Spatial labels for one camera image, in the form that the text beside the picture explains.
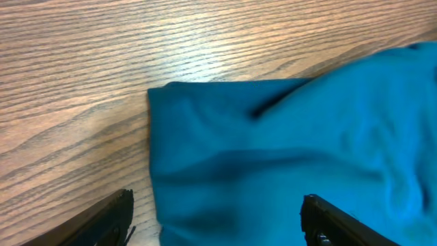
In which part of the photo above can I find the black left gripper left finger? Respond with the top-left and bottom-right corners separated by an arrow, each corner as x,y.
23,189 -> 134,246

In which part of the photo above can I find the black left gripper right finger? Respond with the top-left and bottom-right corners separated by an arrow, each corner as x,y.
300,194 -> 398,246

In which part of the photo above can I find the dark blue polo shirt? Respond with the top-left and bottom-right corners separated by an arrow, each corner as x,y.
147,42 -> 436,246

